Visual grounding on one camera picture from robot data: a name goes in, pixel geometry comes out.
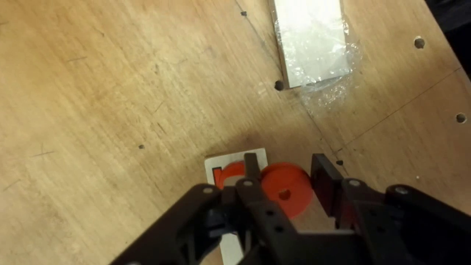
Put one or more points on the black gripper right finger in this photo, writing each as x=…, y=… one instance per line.
x=406, y=221

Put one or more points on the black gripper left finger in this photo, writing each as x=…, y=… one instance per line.
x=196, y=221

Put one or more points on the red round block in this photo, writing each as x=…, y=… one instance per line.
x=235, y=170
x=294, y=178

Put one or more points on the white peg board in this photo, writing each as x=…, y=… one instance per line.
x=229, y=156

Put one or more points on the white foam board in plastic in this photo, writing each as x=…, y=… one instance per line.
x=309, y=39

